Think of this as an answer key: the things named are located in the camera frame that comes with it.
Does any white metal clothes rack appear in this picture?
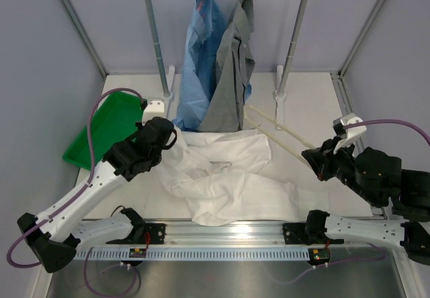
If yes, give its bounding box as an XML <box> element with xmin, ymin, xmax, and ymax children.
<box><xmin>144</xmin><ymin>0</ymin><xmax>308</xmax><ymax>123</ymax></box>

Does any white slotted cable duct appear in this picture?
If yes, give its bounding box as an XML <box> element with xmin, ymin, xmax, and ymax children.
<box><xmin>75</xmin><ymin>247</ymin><xmax>310</xmax><ymax>261</ymax></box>

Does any light blue shirt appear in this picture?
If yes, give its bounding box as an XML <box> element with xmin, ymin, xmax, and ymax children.
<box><xmin>175</xmin><ymin>0</ymin><xmax>252</xmax><ymax>132</ymax></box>

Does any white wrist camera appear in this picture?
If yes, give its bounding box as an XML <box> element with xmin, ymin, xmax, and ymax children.
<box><xmin>140</xmin><ymin>99</ymin><xmax>165</xmax><ymax>124</ymax></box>
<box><xmin>333</xmin><ymin>113</ymin><xmax>367</xmax><ymax>154</ymax></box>

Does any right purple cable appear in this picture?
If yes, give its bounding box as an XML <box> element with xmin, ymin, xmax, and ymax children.
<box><xmin>344</xmin><ymin>119</ymin><xmax>430</xmax><ymax>148</ymax></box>

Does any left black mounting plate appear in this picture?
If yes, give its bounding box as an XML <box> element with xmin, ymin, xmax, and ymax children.
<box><xmin>130</xmin><ymin>223</ymin><xmax>166</xmax><ymax>245</ymax></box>

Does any metal wire hanger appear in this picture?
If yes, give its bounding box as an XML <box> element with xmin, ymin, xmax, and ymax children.
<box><xmin>244</xmin><ymin>90</ymin><xmax>315</xmax><ymax>168</ymax></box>

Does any grey shirt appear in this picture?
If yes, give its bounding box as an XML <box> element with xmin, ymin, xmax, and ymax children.
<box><xmin>197</xmin><ymin>0</ymin><xmax>255</xmax><ymax>132</ymax></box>

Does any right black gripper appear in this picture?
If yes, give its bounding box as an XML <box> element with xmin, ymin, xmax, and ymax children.
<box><xmin>300</xmin><ymin>134</ymin><xmax>379</xmax><ymax>205</ymax></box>

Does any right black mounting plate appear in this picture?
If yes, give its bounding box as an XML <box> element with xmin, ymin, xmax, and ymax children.
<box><xmin>282</xmin><ymin>222</ymin><xmax>345</xmax><ymax>246</ymax></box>

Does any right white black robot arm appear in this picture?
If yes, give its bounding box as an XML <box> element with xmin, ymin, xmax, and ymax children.
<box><xmin>302</xmin><ymin>137</ymin><xmax>429</xmax><ymax>265</ymax></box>

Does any white shirt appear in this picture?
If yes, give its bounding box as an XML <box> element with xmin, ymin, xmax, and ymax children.
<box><xmin>157</xmin><ymin>128</ymin><xmax>329</xmax><ymax>228</ymax></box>

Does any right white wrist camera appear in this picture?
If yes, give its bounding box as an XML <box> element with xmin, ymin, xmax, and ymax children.
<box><xmin>333</xmin><ymin>113</ymin><xmax>367</xmax><ymax>154</ymax></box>

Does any purple cable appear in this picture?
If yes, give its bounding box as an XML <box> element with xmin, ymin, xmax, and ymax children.
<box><xmin>7</xmin><ymin>88</ymin><xmax>148</xmax><ymax>267</ymax></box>
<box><xmin>344</xmin><ymin>119</ymin><xmax>430</xmax><ymax>148</ymax></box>

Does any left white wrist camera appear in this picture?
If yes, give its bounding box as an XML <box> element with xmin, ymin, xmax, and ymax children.
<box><xmin>140</xmin><ymin>99</ymin><xmax>165</xmax><ymax>124</ymax></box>

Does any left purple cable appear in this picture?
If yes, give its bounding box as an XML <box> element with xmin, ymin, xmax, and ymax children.
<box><xmin>7</xmin><ymin>88</ymin><xmax>148</xmax><ymax>267</ymax></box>

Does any black mounting plate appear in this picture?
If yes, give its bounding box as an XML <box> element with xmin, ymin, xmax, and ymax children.
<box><xmin>130</xmin><ymin>223</ymin><xmax>166</xmax><ymax>245</ymax></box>
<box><xmin>282</xmin><ymin>222</ymin><xmax>345</xmax><ymax>246</ymax></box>

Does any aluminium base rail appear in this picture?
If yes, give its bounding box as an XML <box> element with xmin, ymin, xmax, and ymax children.
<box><xmin>77</xmin><ymin>219</ymin><xmax>409</xmax><ymax>248</ymax></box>

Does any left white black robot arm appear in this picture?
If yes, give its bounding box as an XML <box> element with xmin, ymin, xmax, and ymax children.
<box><xmin>17</xmin><ymin>117</ymin><xmax>177</xmax><ymax>273</ymax></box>

